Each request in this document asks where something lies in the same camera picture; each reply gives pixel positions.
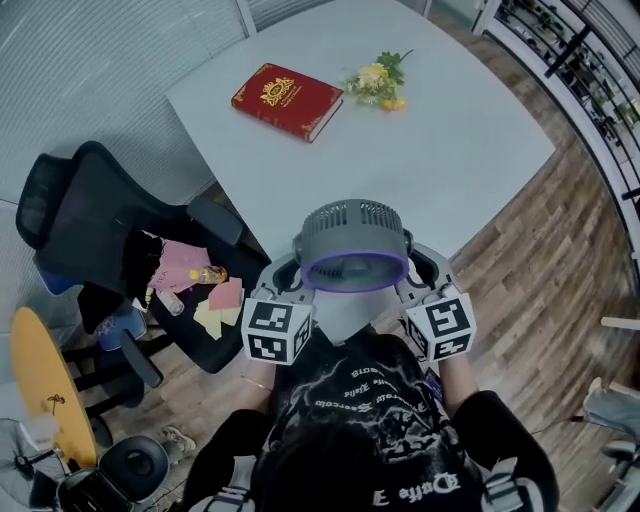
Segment thin wrist bracelet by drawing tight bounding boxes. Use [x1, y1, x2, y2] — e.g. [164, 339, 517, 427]
[240, 374, 274, 394]

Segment purple small desk fan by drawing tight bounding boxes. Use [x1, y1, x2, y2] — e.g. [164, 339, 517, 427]
[292, 198, 416, 294]

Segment blue chair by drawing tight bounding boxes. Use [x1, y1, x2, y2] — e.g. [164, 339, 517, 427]
[37, 267, 149, 351]

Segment black bag purple print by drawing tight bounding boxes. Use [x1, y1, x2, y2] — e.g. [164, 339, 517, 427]
[79, 294, 146, 346]

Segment black round stool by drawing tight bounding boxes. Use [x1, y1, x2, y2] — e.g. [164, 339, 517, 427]
[98, 434, 171, 504]

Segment red hardcover book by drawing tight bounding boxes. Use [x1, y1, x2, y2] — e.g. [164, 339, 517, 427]
[230, 62, 345, 145]

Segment black garment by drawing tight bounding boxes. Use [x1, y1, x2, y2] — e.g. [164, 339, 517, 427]
[122, 229, 166, 301]

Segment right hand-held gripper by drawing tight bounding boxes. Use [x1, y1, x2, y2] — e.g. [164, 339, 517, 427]
[399, 244, 475, 362]

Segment white square table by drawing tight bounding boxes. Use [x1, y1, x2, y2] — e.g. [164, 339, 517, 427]
[164, 0, 557, 347]

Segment yellow flower bouquet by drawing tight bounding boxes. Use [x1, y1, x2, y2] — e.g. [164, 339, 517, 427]
[341, 48, 415, 112]

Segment amber drink bottle yellow cap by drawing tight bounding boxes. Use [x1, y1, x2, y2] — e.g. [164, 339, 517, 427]
[188, 265, 229, 285]

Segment yellow paper sheets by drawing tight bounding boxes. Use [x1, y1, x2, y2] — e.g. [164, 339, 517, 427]
[193, 299, 241, 341]

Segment black metal railing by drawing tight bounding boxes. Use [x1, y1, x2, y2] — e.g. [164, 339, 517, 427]
[494, 0, 640, 261]

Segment person's left forearm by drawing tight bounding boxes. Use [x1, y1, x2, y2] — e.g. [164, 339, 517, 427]
[244, 359, 277, 416]

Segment person's black printed t-shirt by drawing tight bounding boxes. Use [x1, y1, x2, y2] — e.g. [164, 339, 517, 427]
[184, 324, 560, 512]

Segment wire grill floor fan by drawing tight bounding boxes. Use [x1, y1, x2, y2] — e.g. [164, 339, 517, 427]
[0, 417, 71, 509]

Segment yellow round table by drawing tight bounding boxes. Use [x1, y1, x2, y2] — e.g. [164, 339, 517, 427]
[9, 307, 97, 469]

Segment blue badge card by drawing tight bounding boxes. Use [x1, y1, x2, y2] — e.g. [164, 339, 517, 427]
[424, 367, 444, 401]

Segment pink paper sheets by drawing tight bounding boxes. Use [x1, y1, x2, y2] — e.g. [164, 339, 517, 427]
[207, 279, 245, 312]

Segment person's right forearm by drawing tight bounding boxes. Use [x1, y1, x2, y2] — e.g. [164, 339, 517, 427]
[438, 352, 481, 416]

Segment clear plastic bottle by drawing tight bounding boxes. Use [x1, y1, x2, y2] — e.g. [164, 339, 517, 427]
[159, 289, 185, 316]

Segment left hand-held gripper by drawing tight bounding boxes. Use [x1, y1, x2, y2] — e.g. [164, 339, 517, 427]
[241, 252, 319, 367]

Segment black mesh office chair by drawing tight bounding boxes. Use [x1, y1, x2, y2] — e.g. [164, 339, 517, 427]
[15, 140, 274, 389]

